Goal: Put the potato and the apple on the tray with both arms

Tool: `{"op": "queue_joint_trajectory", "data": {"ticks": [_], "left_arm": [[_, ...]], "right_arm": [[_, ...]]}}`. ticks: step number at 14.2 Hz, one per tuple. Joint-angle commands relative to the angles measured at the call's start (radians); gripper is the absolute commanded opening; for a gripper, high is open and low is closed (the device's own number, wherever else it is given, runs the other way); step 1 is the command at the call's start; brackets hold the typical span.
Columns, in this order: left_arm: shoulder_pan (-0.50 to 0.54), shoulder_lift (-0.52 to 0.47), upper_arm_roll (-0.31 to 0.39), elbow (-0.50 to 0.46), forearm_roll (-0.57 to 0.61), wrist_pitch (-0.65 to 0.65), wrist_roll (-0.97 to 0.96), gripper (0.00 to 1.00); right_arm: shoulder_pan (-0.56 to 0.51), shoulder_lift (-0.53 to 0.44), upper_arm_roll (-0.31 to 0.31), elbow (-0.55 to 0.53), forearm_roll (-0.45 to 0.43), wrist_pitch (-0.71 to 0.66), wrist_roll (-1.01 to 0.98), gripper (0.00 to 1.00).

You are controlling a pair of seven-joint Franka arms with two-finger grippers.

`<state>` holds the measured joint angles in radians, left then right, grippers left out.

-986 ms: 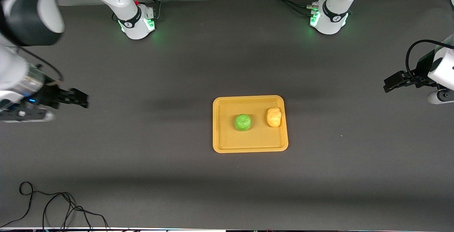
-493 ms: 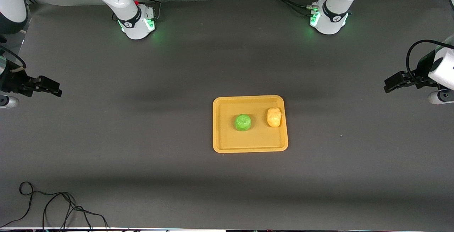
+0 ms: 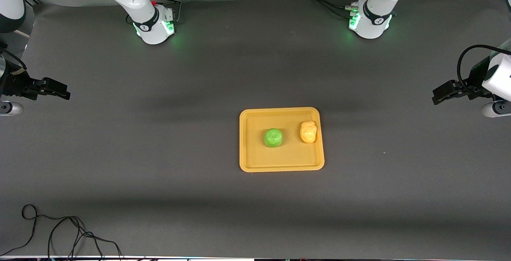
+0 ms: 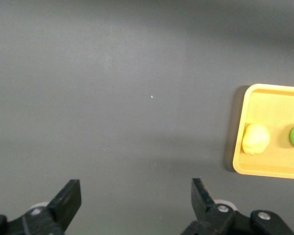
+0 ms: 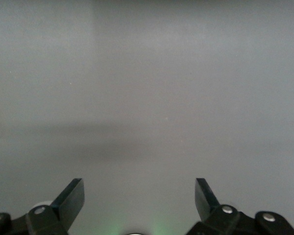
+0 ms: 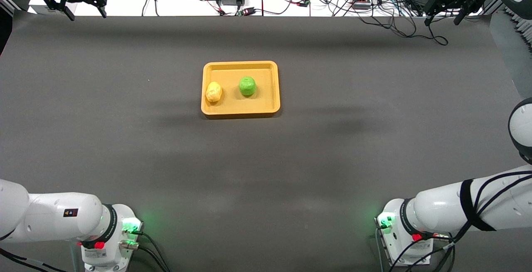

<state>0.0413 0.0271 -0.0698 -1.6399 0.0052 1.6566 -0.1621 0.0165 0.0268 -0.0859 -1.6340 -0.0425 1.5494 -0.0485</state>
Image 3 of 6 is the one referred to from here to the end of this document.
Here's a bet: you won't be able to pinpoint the black right arm base cables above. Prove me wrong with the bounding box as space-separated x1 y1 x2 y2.
149 0 182 24

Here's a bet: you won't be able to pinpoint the dark grey table mat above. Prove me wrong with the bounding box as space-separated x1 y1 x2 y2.
0 0 511 258

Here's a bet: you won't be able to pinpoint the green apple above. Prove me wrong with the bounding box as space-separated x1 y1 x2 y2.
263 128 283 148

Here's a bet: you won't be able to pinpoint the yellow plastic tray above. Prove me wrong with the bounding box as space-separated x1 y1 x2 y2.
239 107 325 173

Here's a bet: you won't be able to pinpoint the thin black loose cable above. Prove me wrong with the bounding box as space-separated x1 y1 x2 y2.
0 204 124 259

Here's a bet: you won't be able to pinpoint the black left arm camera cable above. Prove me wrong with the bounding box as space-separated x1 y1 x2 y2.
457 44 511 94

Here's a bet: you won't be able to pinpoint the black arm base cables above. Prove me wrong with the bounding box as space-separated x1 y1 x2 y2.
301 0 374 19
149 0 182 24

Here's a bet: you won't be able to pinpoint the black left arm base cables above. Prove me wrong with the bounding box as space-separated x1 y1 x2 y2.
301 0 374 19

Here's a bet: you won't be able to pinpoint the yellow potato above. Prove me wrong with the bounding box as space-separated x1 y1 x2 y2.
300 120 318 144

